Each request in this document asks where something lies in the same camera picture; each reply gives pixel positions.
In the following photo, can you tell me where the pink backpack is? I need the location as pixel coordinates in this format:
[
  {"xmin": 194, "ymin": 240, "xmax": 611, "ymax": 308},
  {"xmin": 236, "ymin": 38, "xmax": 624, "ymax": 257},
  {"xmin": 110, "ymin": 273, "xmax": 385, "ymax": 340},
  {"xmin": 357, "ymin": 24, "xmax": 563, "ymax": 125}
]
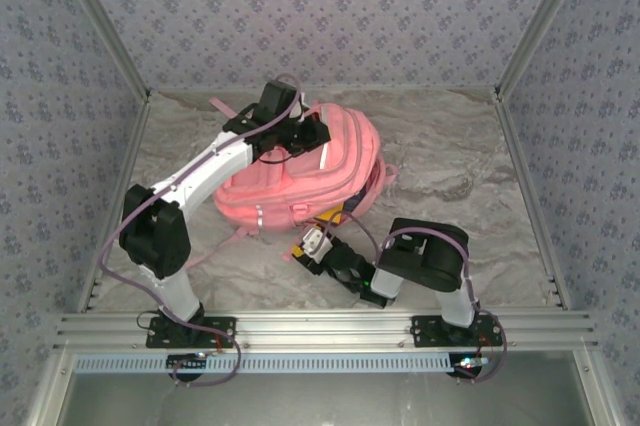
[{"xmin": 187, "ymin": 95, "xmax": 400, "ymax": 270}]

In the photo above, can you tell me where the grey-blue slotted cable duct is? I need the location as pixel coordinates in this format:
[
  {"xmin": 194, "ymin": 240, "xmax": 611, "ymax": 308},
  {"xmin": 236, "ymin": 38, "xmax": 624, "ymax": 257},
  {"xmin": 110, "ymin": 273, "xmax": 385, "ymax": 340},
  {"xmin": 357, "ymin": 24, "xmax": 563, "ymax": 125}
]
[{"xmin": 73, "ymin": 351, "xmax": 457, "ymax": 375}]

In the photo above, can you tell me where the aluminium front rail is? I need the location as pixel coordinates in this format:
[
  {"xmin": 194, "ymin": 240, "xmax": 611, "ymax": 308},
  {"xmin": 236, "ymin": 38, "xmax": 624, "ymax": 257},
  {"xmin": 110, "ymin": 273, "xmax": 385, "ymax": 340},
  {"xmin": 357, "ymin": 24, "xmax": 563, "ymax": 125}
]
[{"xmin": 52, "ymin": 309, "xmax": 600, "ymax": 351}]

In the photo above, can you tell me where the aluminium corner post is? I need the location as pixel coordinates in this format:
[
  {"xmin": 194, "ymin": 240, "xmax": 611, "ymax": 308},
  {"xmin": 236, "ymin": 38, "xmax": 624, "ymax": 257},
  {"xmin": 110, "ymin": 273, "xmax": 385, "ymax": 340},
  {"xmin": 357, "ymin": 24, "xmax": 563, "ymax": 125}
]
[
  {"xmin": 493, "ymin": 0, "xmax": 596, "ymax": 97},
  {"xmin": 49, "ymin": 0, "xmax": 153, "ymax": 100}
]

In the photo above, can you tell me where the yellow cartoon book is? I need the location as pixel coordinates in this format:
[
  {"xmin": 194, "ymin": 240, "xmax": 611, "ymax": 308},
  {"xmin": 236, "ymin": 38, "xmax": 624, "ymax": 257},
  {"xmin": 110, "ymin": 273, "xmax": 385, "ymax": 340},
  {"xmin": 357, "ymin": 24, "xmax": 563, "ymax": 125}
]
[{"xmin": 318, "ymin": 204, "xmax": 347, "ymax": 226}]

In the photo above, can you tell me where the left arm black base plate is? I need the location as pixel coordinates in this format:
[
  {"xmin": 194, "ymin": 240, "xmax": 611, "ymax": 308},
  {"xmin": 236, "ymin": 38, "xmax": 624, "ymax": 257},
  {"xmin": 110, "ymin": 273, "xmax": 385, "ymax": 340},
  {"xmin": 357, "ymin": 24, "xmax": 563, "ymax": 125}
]
[{"xmin": 145, "ymin": 316, "xmax": 237, "ymax": 349}]

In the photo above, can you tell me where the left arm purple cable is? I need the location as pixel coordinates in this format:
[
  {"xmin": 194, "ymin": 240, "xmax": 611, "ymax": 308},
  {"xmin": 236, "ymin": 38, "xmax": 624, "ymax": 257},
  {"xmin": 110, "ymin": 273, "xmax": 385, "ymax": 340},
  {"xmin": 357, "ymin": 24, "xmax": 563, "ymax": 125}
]
[{"xmin": 97, "ymin": 73, "xmax": 304, "ymax": 388}]

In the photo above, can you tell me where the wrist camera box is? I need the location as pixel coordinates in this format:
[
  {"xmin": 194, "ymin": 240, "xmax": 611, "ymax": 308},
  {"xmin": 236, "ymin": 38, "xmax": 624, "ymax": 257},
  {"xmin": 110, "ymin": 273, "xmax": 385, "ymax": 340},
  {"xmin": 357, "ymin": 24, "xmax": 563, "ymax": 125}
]
[
  {"xmin": 291, "ymin": 98, "xmax": 321, "ymax": 123},
  {"xmin": 301, "ymin": 227, "xmax": 335, "ymax": 263}
]

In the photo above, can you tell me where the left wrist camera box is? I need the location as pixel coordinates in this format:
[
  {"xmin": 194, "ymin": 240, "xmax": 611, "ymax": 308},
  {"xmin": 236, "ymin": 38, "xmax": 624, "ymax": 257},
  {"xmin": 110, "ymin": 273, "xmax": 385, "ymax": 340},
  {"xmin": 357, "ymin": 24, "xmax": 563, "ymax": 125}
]
[{"xmin": 291, "ymin": 98, "xmax": 321, "ymax": 123}]

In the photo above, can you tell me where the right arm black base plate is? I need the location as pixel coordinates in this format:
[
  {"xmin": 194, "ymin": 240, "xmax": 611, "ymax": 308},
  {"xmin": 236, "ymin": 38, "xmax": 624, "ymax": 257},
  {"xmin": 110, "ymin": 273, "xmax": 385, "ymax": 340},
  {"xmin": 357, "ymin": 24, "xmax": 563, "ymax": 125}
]
[{"xmin": 410, "ymin": 315, "xmax": 504, "ymax": 349}]

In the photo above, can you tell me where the black controller board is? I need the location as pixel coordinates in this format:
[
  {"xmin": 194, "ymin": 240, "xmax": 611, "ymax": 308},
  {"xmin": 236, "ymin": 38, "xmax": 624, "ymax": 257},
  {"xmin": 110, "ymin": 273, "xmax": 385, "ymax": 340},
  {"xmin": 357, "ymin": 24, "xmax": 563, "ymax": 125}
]
[
  {"xmin": 452, "ymin": 354, "xmax": 490, "ymax": 378},
  {"xmin": 166, "ymin": 353, "xmax": 209, "ymax": 373}
]

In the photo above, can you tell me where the grey metal lower shelf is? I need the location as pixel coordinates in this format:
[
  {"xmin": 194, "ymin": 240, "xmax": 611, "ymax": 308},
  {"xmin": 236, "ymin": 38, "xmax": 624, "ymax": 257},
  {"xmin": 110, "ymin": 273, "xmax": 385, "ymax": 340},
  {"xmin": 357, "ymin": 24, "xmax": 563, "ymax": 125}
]
[{"xmin": 27, "ymin": 349, "xmax": 624, "ymax": 426}]

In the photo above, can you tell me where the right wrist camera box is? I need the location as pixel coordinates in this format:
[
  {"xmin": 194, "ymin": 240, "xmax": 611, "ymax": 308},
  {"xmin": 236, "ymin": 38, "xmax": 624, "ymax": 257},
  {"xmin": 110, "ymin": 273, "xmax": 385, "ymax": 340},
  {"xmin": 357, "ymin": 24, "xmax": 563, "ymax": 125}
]
[{"xmin": 301, "ymin": 227, "xmax": 335, "ymax": 263}]

